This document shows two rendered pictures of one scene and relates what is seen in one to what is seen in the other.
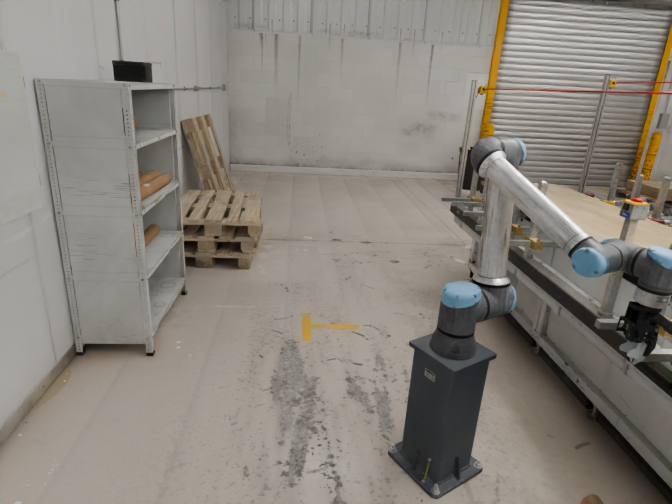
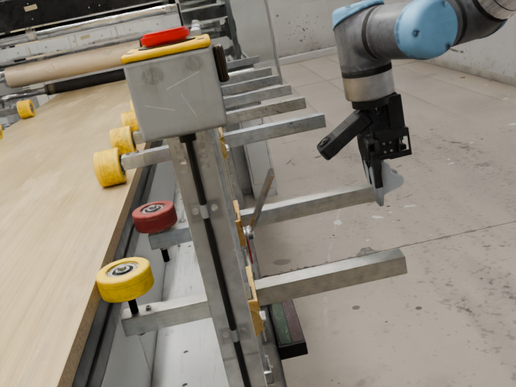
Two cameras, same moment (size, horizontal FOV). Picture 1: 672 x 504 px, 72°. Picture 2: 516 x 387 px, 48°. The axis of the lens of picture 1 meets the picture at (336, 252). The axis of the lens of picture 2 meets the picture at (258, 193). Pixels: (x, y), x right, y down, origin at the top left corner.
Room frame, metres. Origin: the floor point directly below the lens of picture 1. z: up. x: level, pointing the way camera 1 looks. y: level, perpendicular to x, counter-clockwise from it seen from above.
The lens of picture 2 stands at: (2.35, -1.13, 1.25)
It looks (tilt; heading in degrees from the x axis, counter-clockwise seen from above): 19 degrees down; 183
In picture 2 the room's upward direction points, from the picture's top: 12 degrees counter-clockwise
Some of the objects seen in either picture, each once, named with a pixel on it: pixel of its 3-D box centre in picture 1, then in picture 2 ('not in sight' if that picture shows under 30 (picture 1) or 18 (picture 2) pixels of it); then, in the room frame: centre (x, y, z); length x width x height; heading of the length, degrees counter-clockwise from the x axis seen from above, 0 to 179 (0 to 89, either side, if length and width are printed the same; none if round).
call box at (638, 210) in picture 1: (634, 210); (177, 90); (1.86, -1.21, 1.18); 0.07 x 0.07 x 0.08; 5
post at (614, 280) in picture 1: (617, 268); (239, 349); (1.86, -1.21, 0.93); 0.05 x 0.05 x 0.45; 5
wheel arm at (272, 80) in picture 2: not in sight; (210, 93); (0.31, -1.35, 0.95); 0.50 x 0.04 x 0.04; 95
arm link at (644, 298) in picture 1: (652, 297); (368, 85); (1.28, -0.96, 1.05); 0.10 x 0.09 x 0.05; 5
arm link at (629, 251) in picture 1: (620, 256); (413, 28); (1.37, -0.89, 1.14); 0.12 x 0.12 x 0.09; 32
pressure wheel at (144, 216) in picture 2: not in sight; (159, 233); (1.32, -1.39, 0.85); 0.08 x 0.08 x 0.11
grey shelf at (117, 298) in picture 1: (128, 211); not in sight; (2.82, 1.33, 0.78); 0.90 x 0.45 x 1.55; 5
